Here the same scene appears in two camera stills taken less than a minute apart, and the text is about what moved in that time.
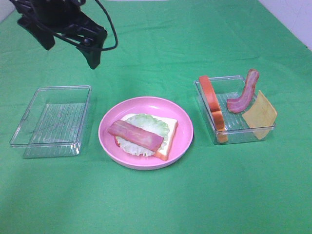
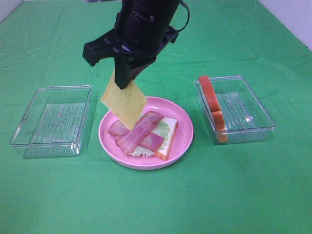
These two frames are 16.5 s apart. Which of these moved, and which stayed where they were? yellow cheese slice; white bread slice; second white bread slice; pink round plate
Moved: yellow cheese slice
Stayed: second white bread slice; white bread slice; pink round plate
